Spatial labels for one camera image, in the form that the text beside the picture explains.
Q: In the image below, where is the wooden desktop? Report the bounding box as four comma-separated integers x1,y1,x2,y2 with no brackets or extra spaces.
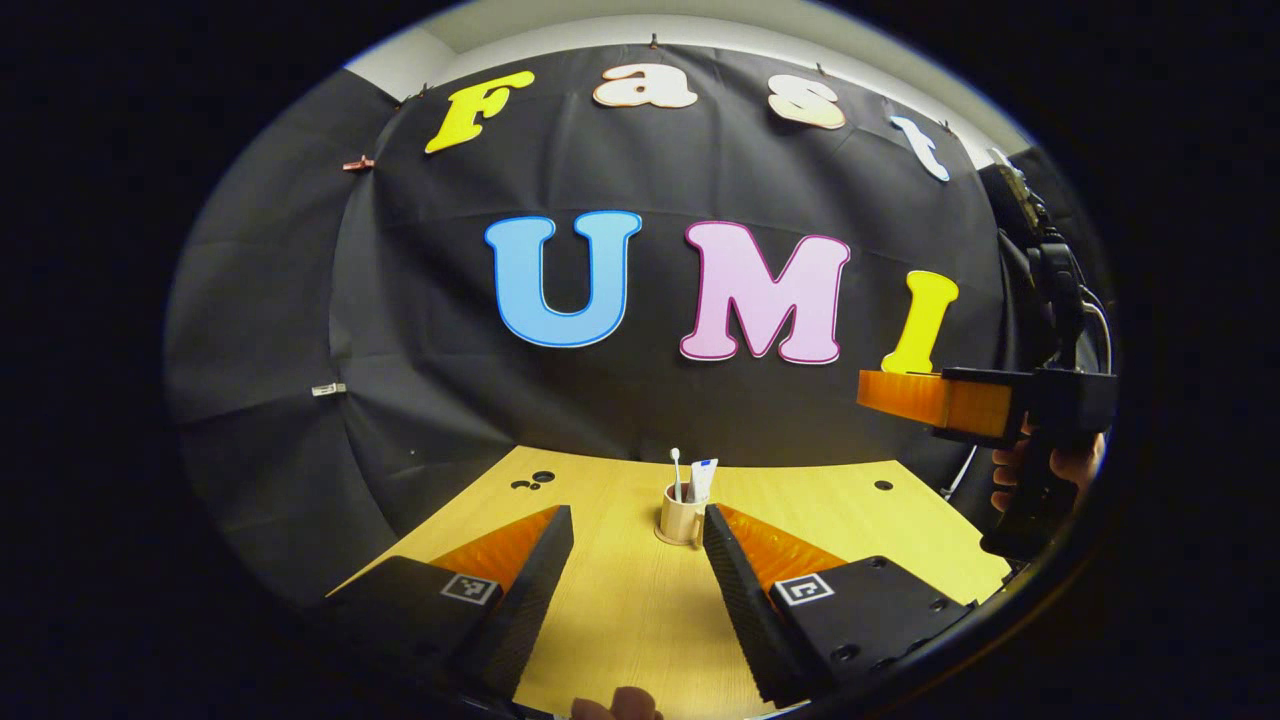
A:
330,446,1011,719

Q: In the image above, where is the white stand pole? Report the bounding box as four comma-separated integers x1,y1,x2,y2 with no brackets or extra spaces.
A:
940,445,978,501

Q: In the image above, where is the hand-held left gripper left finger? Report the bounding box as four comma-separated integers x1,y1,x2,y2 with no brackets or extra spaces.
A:
325,505,575,701

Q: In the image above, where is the black backdrop cloth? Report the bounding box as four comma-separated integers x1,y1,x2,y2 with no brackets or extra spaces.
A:
165,45,1111,601

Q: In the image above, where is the beige cup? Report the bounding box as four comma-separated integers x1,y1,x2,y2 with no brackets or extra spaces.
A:
655,483,709,547

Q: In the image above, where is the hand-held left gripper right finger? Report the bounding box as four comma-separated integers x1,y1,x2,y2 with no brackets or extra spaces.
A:
703,503,976,706

